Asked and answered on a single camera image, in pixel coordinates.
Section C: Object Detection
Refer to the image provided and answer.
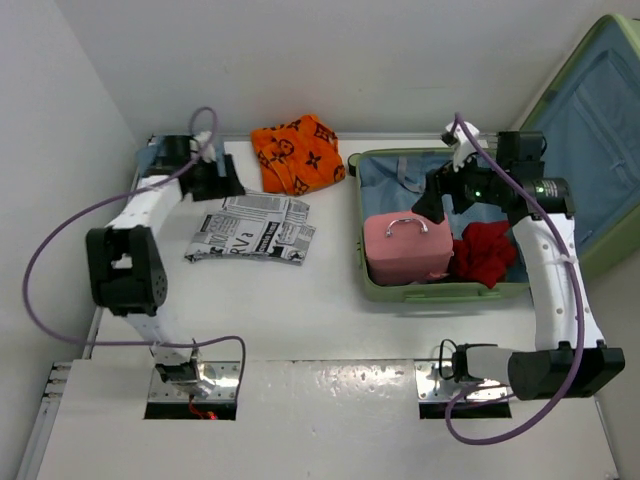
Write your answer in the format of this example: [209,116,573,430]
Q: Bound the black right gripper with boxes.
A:
[411,144,507,223]

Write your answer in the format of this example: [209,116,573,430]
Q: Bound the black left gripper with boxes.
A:
[186,154,246,202]

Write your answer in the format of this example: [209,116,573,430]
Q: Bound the pink vanity case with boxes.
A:
[363,211,453,286]

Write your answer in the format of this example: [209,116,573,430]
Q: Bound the newspaper print cloth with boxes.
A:
[184,192,315,265]

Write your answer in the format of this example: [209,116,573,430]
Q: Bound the red garment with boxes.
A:
[448,220,518,289]

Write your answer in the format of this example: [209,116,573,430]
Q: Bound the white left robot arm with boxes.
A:
[86,131,245,398]

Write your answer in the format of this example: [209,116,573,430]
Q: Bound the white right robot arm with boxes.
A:
[412,126,625,400]

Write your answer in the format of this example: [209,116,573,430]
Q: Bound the orange patterned garment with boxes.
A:
[250,115,346,196]

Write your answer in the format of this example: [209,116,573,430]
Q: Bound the light blue jeans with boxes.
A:
[136,131,227,177]

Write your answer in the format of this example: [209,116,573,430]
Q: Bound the green suitcase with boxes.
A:
[348,14,639,303]

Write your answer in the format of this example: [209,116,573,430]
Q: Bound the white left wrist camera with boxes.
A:
[189,131,217,163]

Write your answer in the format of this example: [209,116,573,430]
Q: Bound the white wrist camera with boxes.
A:
[189,131,217,163]
[441,122,480,172]

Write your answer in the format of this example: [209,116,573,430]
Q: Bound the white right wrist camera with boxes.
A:
[441,122,480,172]

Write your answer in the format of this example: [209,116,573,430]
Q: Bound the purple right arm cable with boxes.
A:
[443,112,586,446]

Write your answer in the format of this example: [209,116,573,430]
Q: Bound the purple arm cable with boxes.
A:
[443,112,586,446]
[22,106,247,391]

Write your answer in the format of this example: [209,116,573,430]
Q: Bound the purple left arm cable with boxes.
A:
[22,106,247,391]

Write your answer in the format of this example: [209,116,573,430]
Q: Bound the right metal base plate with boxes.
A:
[414,359,511,403]

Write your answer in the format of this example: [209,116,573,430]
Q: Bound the metal base plate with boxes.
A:
[414,359,511,403]
[147,361,240,404]

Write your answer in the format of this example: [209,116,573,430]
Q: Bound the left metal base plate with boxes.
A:
[147,361,240,404]

